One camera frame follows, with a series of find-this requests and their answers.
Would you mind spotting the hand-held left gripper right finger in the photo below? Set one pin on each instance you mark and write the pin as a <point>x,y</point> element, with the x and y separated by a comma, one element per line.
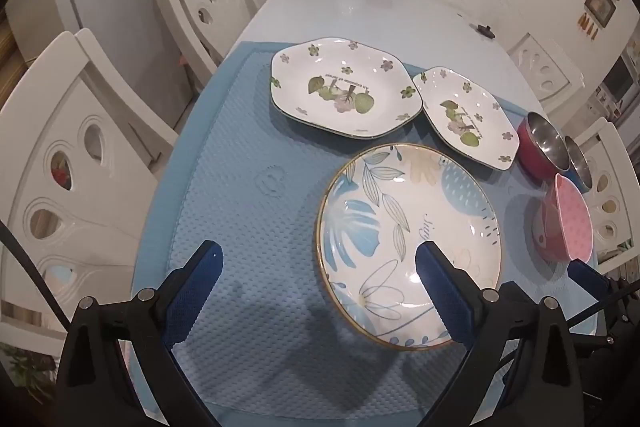
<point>445,302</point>

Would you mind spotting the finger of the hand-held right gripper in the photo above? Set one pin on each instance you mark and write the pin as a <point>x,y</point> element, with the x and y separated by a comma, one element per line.
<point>587,276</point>

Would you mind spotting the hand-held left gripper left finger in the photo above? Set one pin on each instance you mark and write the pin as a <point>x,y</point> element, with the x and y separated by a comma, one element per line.
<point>195,297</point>

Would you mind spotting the pink cartoon bowl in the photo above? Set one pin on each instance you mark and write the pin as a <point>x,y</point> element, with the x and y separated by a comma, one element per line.
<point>570,217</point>

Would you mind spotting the round blue leaf plate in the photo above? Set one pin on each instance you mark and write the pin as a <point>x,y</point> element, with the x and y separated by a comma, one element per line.
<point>390,217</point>

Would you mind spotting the blue steel bowl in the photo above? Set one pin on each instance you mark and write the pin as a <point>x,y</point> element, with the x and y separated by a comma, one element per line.
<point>580,167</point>

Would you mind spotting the red steel bowl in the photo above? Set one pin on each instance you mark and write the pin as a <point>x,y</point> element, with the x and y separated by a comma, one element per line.
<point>530,152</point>

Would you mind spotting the small square floral plate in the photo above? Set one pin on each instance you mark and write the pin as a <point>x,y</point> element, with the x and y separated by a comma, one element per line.
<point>492,152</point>

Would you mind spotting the hexagonal floral plate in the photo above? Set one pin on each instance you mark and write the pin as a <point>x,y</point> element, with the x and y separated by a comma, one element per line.
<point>300,77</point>

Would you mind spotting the light blue textured mat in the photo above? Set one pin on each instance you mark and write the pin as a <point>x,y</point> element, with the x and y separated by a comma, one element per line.
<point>240,217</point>

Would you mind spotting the white dining chair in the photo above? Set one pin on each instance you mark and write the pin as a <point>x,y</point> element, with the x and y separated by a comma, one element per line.
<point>100,187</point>
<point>220,22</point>
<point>540,72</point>
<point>607,157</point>

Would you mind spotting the green potted plant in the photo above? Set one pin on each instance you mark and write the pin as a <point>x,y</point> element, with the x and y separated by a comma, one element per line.
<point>25,364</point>

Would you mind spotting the white microwave oven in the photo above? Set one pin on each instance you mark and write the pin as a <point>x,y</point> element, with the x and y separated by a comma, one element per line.
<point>620,77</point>

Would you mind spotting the hanging tassel ornament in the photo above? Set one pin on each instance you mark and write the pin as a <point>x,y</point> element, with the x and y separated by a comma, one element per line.
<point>587,24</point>

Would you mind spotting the small black lid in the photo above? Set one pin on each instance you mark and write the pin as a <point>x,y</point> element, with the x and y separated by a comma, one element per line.
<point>484,30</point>

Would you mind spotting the bamboo slat screen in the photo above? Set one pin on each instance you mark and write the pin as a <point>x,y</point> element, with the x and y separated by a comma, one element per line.
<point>12,52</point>

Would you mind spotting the small framed wall picture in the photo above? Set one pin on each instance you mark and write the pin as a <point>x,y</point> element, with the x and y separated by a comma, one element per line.
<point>600,4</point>

